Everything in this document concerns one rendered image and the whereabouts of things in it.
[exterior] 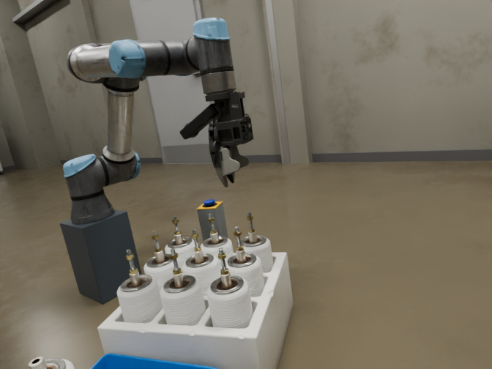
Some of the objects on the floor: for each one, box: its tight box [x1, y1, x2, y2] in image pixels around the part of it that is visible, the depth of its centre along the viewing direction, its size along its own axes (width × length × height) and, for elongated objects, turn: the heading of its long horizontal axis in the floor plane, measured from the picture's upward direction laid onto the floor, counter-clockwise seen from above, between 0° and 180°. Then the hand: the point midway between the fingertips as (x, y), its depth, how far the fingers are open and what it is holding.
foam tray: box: [97, 253, 294, 369], centre depth 95 cm, size 39×39×18 cm
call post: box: [197, 203, 228, 242], centre depth 123 cm, size 7×7×31 cm
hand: (225, 179), depth 83 cm, fingers open, 3 cm apart
